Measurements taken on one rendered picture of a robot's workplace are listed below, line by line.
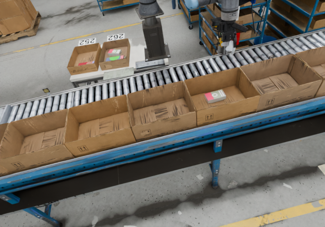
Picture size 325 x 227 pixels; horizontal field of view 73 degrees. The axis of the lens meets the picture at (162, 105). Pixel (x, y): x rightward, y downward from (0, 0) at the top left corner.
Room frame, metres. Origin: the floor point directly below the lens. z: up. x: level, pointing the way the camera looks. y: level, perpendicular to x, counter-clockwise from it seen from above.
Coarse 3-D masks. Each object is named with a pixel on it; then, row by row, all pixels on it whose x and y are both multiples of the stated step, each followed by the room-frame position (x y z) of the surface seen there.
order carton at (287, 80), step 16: (256, 64) 1.13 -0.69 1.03; (272, 64) 1.14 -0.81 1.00; (288, 64) 1.14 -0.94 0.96; (304, 64) 1.03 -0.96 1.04; (256, 80) 1.12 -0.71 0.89; (272, 80) 1.09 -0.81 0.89; (288, 80) 1.06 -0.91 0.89; (304, 80) 0.98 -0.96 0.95; (320, 80) 0.86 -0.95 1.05; (272, 96) 0.84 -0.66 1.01; (288, 96) 0.85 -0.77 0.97; (304, 96) 0.85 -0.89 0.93; (256, 112) 0.84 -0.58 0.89
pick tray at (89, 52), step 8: (80, 48) 2.25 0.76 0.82; (88, 48) 2.24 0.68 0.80; (96, 48) 2.23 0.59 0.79; (72, 56) 2.09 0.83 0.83; (80, 56) 2.19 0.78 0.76; (88, 56) 2.15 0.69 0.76; (96, 56) 1.98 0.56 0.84; (72, 64) 2.00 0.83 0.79; (88, 64) 1.86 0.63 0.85; (96, 64) 1.89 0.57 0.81; (72, 72) 1.87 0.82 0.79; (80, 72) 1.86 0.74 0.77; (88, 72) 1.86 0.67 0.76
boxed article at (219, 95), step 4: (212, 92) 1.06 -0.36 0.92; (216, 92) 1.06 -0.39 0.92; (220, 92) 1.05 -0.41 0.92; (208, 96) 1.04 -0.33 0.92; (212, 96) 1.03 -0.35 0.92; (216, 96) 1.02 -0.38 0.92; (220, 96) 1.01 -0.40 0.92; (224, 96) 1.01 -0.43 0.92; (208, 100) 1.00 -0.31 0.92; (212, 100) 1.00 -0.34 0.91; (216, 100) 1.00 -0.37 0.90; (220, 100) 1.01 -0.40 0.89
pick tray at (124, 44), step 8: (120, 40) 2.20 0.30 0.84; (128, 40) 2.16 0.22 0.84; (104, 48) 2.18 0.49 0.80; (112, 48) 2.21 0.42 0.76; (120, 48) 2.17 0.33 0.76; (128, 48) 2.03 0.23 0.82; (104, 56) 2.08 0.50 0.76; (112, 56) 2.05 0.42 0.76; (128, 56) 1.92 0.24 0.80; (104, 64) 1.84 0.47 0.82; (112, 64) 1.83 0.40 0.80; (120, 64) 1.83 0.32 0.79; (128, 64) 1.82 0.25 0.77
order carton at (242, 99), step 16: (192, 80) 1.11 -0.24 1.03; (208, 80) 1.12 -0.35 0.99; (224, 80) 1.12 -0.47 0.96; (240, 80) 1.08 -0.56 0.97; (192, 96) 1.10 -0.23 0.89; (240, 96) 1.00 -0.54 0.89; (256, 96) 0.84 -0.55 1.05; (208, 112) 0.82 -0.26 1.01; (224, 112) 0.83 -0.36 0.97; (240, 112) 0.83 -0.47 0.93
